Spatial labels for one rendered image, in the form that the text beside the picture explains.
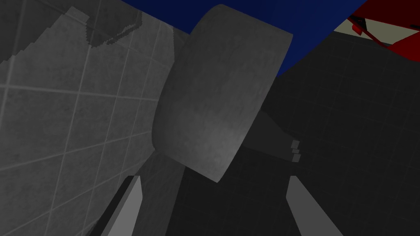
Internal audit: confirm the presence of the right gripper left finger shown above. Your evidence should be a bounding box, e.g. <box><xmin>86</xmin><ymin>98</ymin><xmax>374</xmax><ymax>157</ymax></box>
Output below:
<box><xmin>86</xmin><ymin>175</ymin><xmax>143</xmax><ymax>236</ymax></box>

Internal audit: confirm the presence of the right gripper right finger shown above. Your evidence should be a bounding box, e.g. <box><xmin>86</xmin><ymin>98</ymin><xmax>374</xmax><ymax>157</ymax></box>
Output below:
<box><xmin>285</xmin><ymin>175</ymin><xmax>345</xmax><ymax>236</ymax></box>

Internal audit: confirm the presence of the grey rounded block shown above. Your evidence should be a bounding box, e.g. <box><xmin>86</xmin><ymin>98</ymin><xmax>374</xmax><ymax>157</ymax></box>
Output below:
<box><xmin>151</xmin><ymin>4</ymin><xmax>301</xmax><ymax>184</ymax></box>

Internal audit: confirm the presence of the red furniture piece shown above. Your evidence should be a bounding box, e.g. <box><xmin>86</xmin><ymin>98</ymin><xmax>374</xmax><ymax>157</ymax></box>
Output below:
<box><xmin>333</xmin><ymin>0</ymin><xmax>420</xmax><ymax>63</ymax></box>

